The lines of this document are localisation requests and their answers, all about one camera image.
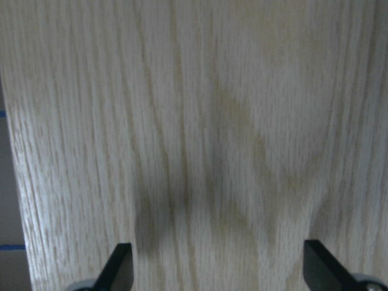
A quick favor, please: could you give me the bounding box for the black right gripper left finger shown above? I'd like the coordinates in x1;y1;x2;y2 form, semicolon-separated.
92;243;134;291

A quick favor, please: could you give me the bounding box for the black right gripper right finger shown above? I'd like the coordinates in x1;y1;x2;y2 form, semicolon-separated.
303;239;388;291

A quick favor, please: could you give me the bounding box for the light wooden drawer cabinet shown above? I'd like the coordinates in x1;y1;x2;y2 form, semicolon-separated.
1;1;387;290

